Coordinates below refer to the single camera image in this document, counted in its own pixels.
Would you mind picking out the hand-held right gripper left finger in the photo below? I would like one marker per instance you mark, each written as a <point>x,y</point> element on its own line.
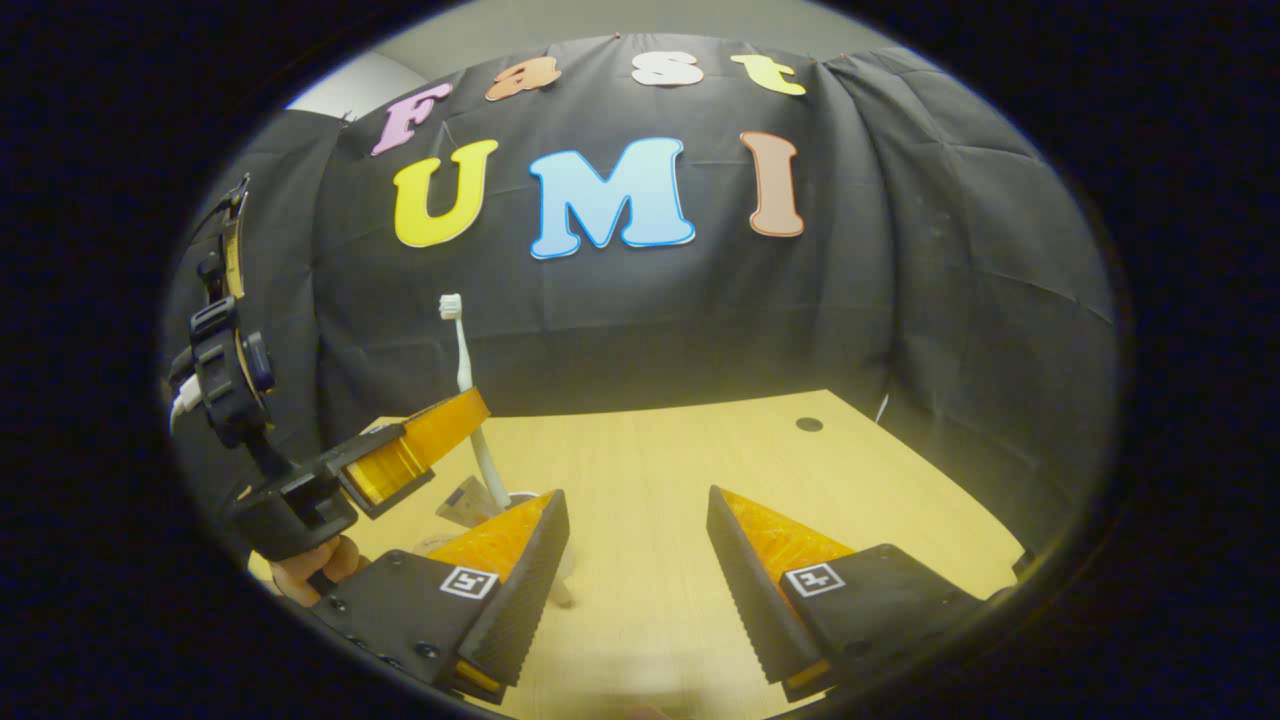
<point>525,610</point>

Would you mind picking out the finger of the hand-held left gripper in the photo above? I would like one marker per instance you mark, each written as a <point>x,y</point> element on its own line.
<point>420,445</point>

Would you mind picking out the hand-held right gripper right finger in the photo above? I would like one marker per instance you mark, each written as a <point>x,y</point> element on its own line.
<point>750,610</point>

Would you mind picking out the pale blue toothbrush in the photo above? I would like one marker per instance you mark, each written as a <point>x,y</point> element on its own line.
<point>462,350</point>

